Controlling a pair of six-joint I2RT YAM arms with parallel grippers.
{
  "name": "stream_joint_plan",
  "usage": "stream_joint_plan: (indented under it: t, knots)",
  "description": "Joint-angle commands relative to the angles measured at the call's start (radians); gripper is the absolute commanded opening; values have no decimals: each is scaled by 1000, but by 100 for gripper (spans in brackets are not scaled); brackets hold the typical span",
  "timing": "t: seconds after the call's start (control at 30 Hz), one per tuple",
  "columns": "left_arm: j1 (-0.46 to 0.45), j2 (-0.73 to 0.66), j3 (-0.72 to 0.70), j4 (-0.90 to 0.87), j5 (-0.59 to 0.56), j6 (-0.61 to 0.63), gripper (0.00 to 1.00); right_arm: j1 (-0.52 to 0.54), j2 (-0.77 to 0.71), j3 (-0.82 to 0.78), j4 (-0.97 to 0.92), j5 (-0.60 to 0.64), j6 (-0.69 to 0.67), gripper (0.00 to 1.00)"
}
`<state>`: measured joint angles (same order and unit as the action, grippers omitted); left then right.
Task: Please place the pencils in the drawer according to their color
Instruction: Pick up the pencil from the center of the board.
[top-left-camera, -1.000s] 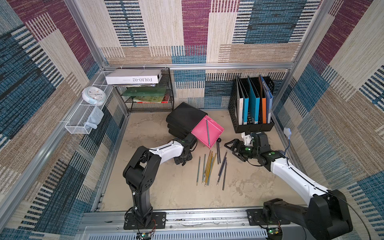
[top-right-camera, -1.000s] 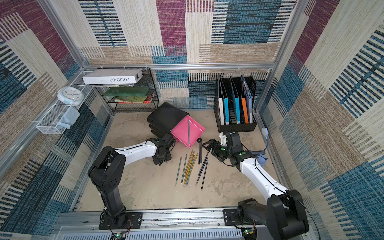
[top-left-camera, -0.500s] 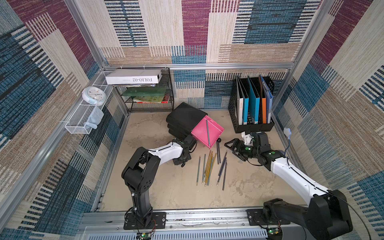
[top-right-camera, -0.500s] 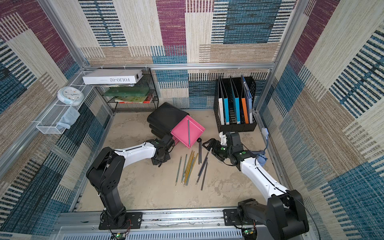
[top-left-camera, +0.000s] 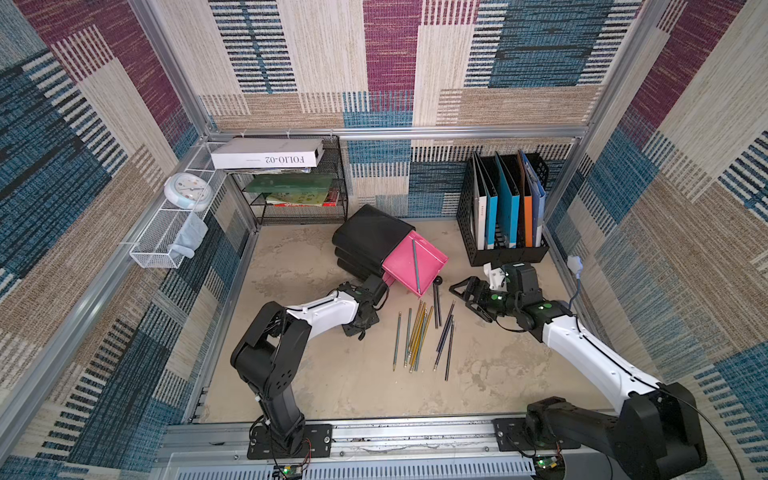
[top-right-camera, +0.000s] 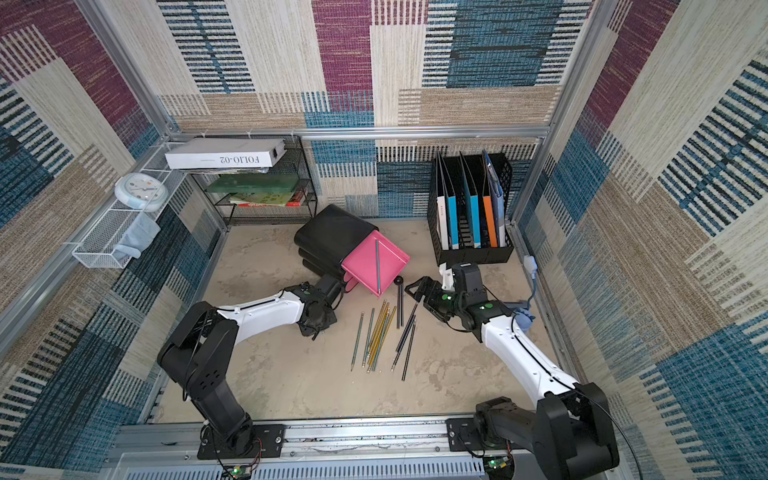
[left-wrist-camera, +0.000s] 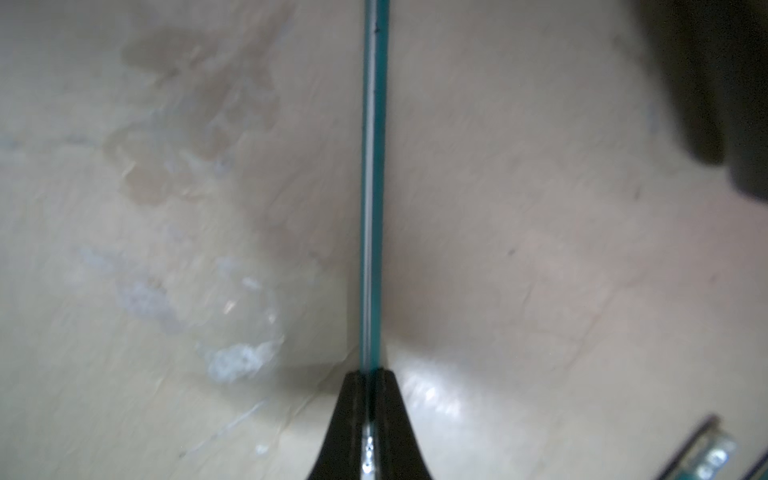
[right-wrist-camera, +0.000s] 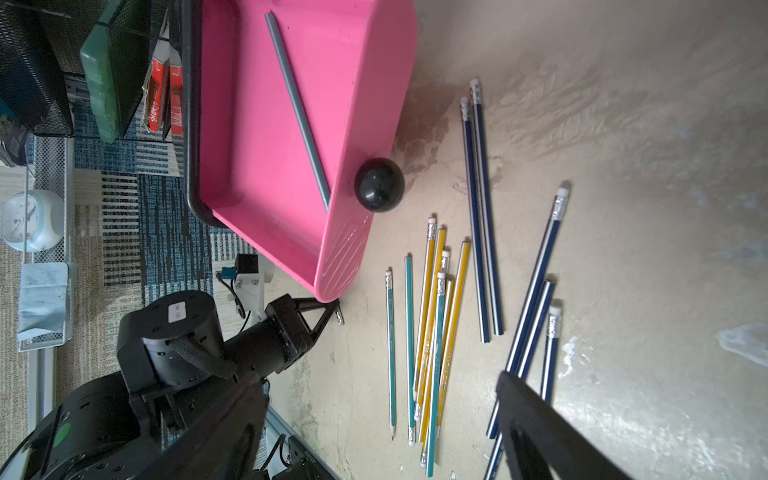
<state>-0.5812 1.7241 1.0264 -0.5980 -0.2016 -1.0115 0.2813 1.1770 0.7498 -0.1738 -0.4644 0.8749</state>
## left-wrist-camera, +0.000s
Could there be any black pencil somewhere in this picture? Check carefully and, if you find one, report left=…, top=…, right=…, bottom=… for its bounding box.
left=656, top=415, right=737, bottom=480
left=742, top=450, right=768, bottom=480

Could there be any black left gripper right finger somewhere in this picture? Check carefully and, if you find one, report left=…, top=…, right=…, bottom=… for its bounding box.
left=374, top=369, right=432, bottom=480

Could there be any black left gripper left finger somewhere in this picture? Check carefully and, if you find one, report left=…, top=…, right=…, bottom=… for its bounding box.
left=307, top=371, right=367, bottom=480

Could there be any green pencil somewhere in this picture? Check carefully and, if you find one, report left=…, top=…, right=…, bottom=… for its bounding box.
left=358, top=0, right=392, bottom=373

